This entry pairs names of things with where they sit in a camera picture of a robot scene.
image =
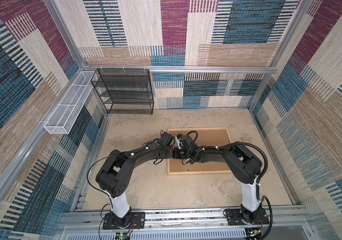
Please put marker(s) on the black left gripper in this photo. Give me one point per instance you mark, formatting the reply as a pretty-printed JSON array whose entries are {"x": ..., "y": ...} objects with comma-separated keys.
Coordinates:
[{"x": 171, "y": 153}]

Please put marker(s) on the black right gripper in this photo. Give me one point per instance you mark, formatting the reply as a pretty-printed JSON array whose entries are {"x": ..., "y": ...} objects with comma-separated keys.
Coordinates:
[{"x": 175, "y": 151}]

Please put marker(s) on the light wooden picture frame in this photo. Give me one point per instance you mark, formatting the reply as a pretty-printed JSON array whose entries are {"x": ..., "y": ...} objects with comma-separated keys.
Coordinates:
[{"x": 198, "y": 173}]

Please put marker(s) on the brown hardboard backing panel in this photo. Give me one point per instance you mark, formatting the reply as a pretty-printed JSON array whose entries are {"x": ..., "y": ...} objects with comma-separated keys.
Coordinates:
[{"x": 212, "y": 138}]

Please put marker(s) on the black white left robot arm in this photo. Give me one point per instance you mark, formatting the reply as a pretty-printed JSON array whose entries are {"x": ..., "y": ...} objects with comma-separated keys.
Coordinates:
[{"x": 115, "y": 174}]

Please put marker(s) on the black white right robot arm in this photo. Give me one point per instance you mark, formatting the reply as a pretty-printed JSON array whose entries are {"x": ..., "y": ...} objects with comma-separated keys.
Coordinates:
[{"x": 246, "y": 161}]

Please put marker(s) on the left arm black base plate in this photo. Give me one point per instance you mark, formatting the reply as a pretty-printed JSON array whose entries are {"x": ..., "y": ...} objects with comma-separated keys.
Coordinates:
[{"x": 134, "y": 220}]

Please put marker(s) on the black wire mesh shelf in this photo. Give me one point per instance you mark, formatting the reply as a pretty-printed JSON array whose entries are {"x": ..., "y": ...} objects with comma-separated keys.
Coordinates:
[{"x": 124, "y": 91}]

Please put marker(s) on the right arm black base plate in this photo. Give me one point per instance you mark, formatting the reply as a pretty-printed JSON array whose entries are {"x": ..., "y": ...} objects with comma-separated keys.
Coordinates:
[{"x": 241, "y": 217}]

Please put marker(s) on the white wire mesh basket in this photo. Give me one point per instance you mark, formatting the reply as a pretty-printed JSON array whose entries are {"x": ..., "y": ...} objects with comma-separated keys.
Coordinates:
[{"x": 67, "y": 111}]

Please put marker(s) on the aluminium front rail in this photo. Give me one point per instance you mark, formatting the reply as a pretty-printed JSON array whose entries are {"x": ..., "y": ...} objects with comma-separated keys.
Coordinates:
[{"x": 280, "y": 223}]

